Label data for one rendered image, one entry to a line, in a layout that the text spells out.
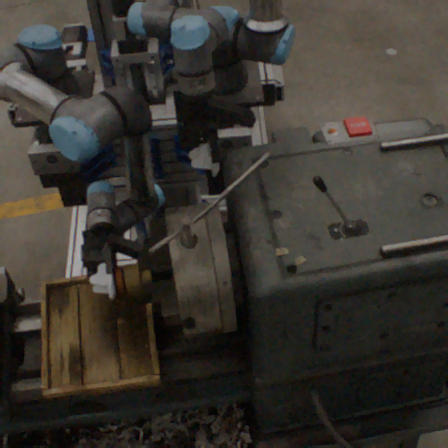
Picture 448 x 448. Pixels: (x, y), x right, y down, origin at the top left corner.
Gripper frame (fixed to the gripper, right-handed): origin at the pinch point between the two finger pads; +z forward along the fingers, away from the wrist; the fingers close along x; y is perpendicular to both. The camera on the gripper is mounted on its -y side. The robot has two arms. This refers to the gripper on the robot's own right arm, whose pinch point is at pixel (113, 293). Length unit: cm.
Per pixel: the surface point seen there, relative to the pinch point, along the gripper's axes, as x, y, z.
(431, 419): -54, -81, 22
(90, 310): -19.6, 9.5, -10.1
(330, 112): -108, -99, -174
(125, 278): 3.5, -3.5, -1.3
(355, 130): 18, -64, -25
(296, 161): 17, -47, -18
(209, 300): 6.9, -22.1, 10.6
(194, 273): 12.0, -19.7, 6.5
